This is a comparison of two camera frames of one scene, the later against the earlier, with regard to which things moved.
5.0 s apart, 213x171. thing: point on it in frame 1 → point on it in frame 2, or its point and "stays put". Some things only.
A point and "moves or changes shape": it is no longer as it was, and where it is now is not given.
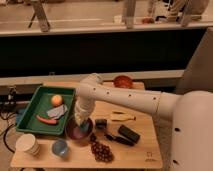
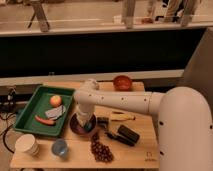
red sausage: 47,120 stays put
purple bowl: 74,134 moves or changes shape
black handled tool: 119,139 stays put
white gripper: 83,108 stays put
